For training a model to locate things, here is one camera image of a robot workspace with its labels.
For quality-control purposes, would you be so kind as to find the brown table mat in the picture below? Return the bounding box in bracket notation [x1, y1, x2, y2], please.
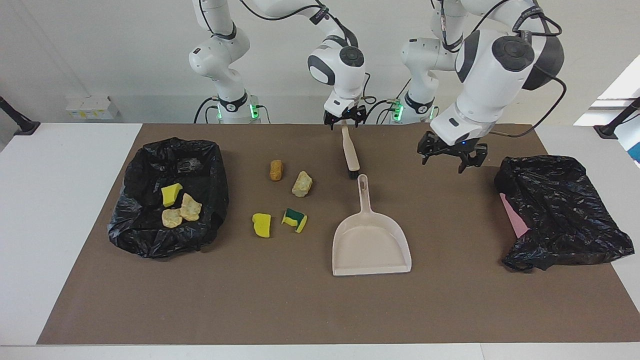
[36, 123, 640, 346]

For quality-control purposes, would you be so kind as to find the black trash bag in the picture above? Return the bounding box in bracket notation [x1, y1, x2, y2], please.
[107, 137, 230, 259]
[494, 155, 635, 272]

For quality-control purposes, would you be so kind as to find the pale beige sponge piece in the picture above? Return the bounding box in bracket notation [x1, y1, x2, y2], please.
[292, 170, 314, 198]
[180, 193, 203, 222]
[161, 208, 183, 229]

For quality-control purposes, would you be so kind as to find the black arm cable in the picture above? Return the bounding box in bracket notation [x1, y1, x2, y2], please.
[432, 0, 567, 138]
[197, 0, 373, 106]

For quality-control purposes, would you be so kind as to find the yellow and green sponge piece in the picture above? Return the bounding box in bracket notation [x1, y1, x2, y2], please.
[281, 208, 308, 234]

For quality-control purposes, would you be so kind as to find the beige brush with black bristles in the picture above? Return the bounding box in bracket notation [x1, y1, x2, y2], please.
[341, 126, 362, 180]

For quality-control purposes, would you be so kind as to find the black right base cable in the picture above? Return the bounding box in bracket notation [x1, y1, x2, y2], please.
[194, 96, 221, 124]

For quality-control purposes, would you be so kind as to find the pink bin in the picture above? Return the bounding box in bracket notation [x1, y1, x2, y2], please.
[500, 194, 530, 239]

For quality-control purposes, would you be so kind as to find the black clamp stand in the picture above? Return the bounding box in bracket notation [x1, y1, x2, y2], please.
[594, 97, 640, 140]
[0, 96, 41, 137]

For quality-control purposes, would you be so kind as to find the black base cable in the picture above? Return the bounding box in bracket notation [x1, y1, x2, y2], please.
[367, 97, 401, 125]
[194, 96, 221, 124]

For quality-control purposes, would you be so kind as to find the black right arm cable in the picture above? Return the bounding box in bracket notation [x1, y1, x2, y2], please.
[197, 0, 373, 106]

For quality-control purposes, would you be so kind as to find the beige plastic dustpan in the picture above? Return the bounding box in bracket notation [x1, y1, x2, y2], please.
[332, 173, 413, 277]

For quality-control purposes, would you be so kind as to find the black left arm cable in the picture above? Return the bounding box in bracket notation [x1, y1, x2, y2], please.
[432, 0, 567, 138]

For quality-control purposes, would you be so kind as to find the black left base cable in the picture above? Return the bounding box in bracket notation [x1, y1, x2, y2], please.
[367, 97, 401, 125]

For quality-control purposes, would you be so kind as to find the white socket box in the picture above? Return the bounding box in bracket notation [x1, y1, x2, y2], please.
[66, 96, 120, 121]

